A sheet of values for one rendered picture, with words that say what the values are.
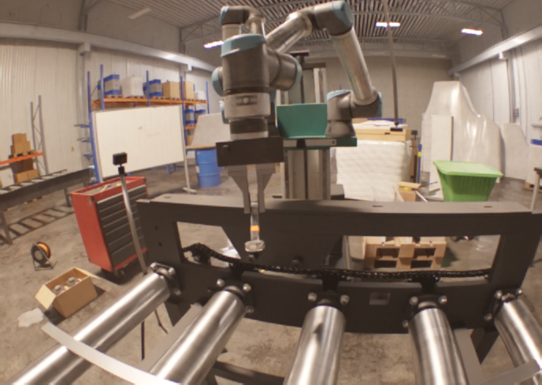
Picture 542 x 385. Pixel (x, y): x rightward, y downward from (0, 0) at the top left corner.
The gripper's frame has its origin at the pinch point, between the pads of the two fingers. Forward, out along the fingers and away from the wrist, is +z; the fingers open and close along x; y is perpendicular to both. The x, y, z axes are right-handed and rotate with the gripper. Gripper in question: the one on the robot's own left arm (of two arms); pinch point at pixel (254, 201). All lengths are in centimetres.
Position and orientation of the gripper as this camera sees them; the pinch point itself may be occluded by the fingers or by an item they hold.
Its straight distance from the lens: 52.6
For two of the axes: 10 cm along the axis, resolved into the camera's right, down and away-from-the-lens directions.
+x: 10.0, -0.7, 0.5
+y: 0.6, 2.2, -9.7
